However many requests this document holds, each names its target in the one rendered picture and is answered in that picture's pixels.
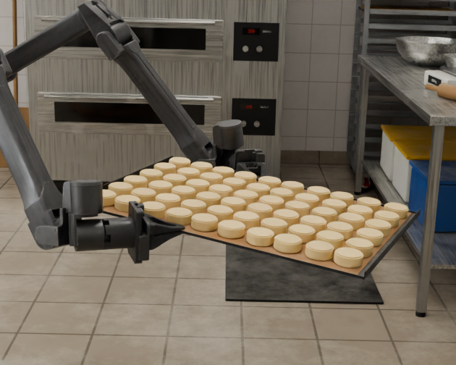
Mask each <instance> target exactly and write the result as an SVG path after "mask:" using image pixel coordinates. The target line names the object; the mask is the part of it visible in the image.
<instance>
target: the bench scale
mask: <svg viewBox="0 0 456 365"><path fill-rule="evenodd" d="M440 69H441V70H426V71H425V75H424V84H425V85H426V84H430V85H436V86H439V85H440V84H441V83H447V84H451V85H456V67H440Z"/></svg>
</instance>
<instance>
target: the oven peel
mask: <svg viewBox="0 0 456 365"><path fill-rule="evenodd" d="M12 27H13V48H14V47H15V46H17V0H12ZM14 99H15V101H16V103H17V106H18V82H17V75H16V77H15V79H14ZM18 108H19V110H20V112H21V114H22V117H23V119H24V121H25V123H26V125H27V127H28V130H29V131H30V123H29V107H18ZM0 167H4V168H8V166H7V163H6V161H5V159H4V157H3V155H2V152H1V150H0Z"/></svg>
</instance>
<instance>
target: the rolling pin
mask: <svg viewBox="0 0 456 365"><path fill-rule="evenodd" d="M425 89H428V90H432V91H437V94H438V96H440V97H442V98H448V99H452V100H455V101H456V85H451V84H447V83H441V84H440V85H439V86H436V85H430V84H426V85H425Z"/></svg>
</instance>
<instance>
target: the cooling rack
mask: <svg viewBox="0 0 456 365"><path fill-rule="evenodd" d="M370 1H371V0H365V6H364V17H363V38H362V49H361V55H366V54H367V43H368V23H369V12H370ZM357 4H361V11H360V9H356V12H355V19H356V18H360V23H356V22H355V32H360V27H361V16H362V5H363V0H362V1H361V0H357V1H356V8H357ZM358 43H359V44H358ZM354 45H358V50H354ZM354 45H353V56H352V72H357V77H353V76H352V78H351V85H356V88H355V90H350V98H355V102H356V91H357V80H358V66H357V65H358V63H357V64H353V59H357V58H358V55H359V48H360V33H359V37H356V36H355V34H354ZM362 71H363V66H362V65H360V81H359V92H358V113H357V124H356V135H355V150H354V151H353V150H352V146H353V135H354V124H355V109H354V108H355V103H350V111H354V116H350V112H349V123H348V134H347V158H348V159H349V162H350V165H351V167H352V170H353V172H355V167H356V156H357V144H358V124H359V114H360V93H361V82H362ZM353 119H354V120H353ZM349 124H353V129H349ZM352 130H353V131H352ZM348 136H349V137H352V142H348ZM363 160H381V157H380V156H363ZM364 177H368V183H369V182H370V175H369V174H368V173H367V171H366V169H365V167H364V166H363V176H362V185H364V183H365V180H364V179H363V178H364Z"/></svg>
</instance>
